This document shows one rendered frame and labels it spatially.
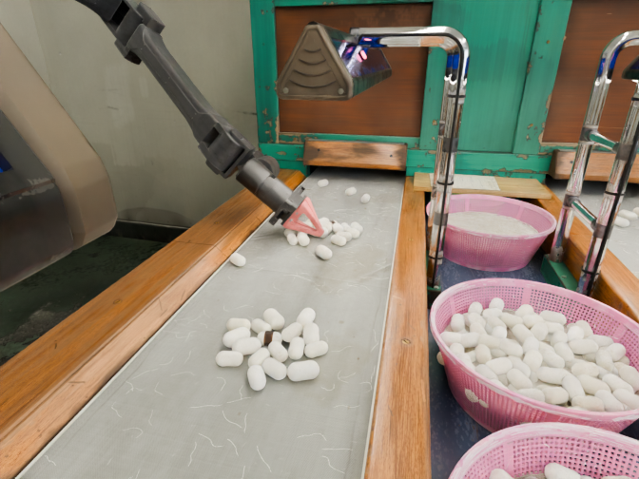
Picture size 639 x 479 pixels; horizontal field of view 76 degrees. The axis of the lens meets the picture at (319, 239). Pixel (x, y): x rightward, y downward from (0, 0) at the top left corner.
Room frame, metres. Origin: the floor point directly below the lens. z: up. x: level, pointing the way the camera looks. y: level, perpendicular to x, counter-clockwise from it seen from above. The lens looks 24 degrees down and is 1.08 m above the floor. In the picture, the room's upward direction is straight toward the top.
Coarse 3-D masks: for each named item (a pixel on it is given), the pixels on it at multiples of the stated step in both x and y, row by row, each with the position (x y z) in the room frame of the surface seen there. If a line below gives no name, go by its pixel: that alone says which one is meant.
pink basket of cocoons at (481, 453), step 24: (504, 432) 0.27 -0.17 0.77; (528, 432) 0.27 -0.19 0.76; (552, 432) 0.27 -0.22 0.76; (576, 432) 0.27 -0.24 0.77; (600, 432) 0.27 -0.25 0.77; (480, 456) 0.25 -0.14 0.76; (504, 456) 0.26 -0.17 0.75; (528, 456) 0.26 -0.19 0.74; (552, 456) 0.26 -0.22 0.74; (576, 456) 0.26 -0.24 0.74; (600, 456) 0.26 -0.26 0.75
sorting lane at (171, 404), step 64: (320, 192) 1.09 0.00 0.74; (384, 192) 1.09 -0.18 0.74; (256, 256) 0.69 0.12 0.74; (384, 256) 0.69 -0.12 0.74; (192, 320) 0.48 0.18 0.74; (320, 320) 0.48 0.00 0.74; (384, 320) 0.48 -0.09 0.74; (128, 384) 0.36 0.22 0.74; (192, 384) 0.36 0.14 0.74; (320, 384) 0.36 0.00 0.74; (64, 448) 0.27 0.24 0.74; (128, 448) 0.27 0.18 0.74; (192, 448) 0.27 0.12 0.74; (256, 448) 0.27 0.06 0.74; (320, 448) 0.27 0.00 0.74
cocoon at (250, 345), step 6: (234, 342) 0.41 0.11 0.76; (240, 342) 0.41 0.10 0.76; (246, 342) 0.41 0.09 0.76; (252, 342) 0.41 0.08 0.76; (258, 342) 0.41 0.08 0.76; (234, 348) 0.40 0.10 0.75; (240, 348) 0.40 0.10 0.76; (246, 348) 0.40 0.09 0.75; (252, 348) 0.40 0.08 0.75; (258, 348) 0.41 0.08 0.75
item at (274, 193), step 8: (272, 176) 0.79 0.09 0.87; (264, 184) 0.76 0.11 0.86; (272, 184) 0.76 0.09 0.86; (280, 184) 0.77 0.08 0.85; (264, 192) 0.76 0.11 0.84; (272, 192) 0.76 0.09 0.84; (280, 192) 0.76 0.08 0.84; (288, 192) 0.77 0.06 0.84; (296, 192) 0.77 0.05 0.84; (264, 200) 0.76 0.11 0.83; (272, 200) 0.75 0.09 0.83; (280, 200) 0.75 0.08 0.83; (288, 200) 0.73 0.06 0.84; (272, 208) 0.76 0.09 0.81; (280, 208) 0.73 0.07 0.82; (280, 216) 0.76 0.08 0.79; (272, 224) 0.73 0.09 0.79
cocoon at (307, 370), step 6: (312, 360) 0.37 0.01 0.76; (294, 366) 0.36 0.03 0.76; (300, 366) 0.36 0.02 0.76; (306, 366) 0.36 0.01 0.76; (312, 366) 0.36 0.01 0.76; (318, 366) 0.37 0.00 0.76; (288, 372) 0.36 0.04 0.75; (294, 372) 0.36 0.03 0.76; (300, 372) 0.36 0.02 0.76; (306, 372) 0.36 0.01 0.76; (312, 372) 0.36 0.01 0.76; (318, 372) 0.36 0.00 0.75; (294, 378) 0.36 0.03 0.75; (300, 378) 0.36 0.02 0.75; (306, 378) 0.36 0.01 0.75; (312, 378) 0.36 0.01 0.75
